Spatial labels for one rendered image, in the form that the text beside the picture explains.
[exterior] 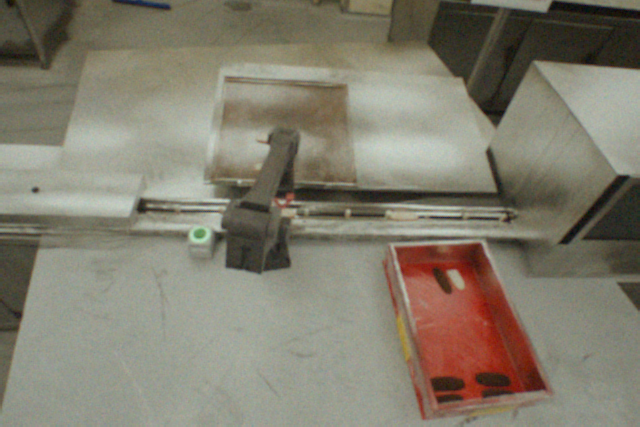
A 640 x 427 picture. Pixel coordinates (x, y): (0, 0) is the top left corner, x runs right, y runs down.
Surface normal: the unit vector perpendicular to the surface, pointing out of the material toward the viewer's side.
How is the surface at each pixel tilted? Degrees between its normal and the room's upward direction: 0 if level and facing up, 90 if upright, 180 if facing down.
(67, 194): 0
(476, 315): 0
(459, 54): 90
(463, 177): 10
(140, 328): 0
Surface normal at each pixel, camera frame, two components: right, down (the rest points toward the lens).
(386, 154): 0.11, -0.54
